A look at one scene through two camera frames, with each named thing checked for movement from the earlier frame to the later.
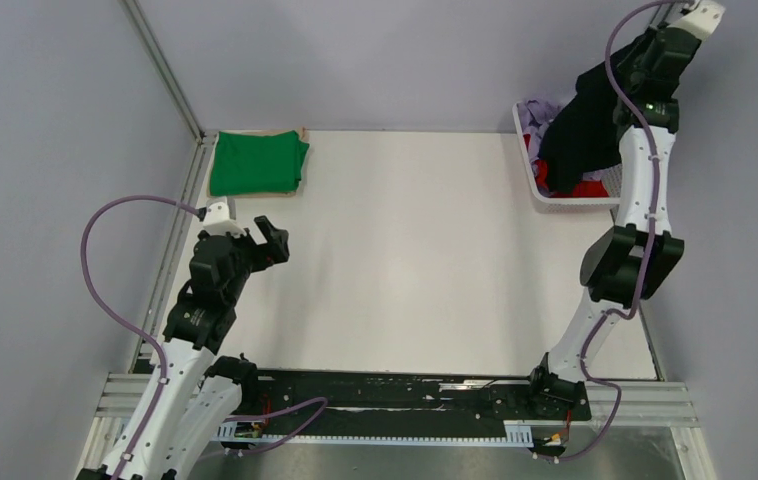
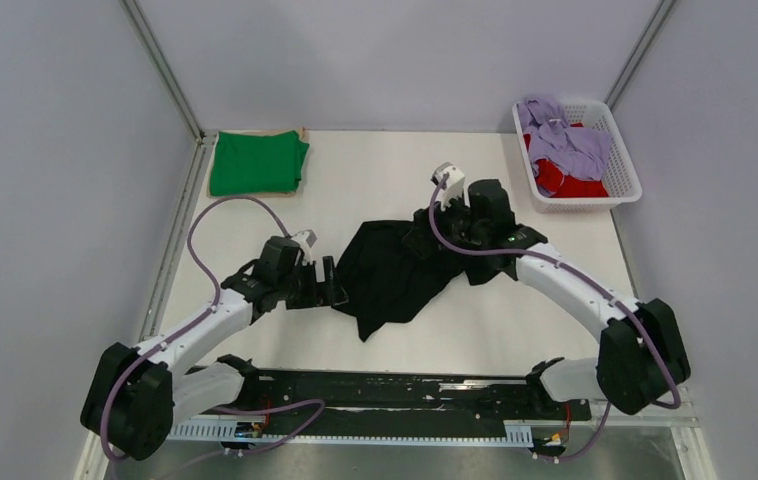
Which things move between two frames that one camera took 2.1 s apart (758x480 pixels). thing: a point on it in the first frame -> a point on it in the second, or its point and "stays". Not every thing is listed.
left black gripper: x=276 y=246 -> x=330 y=292
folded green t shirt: x=257 y=163 stays
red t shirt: x=581 y=189 stays
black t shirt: x=580 y=134 -> x=389 y=269
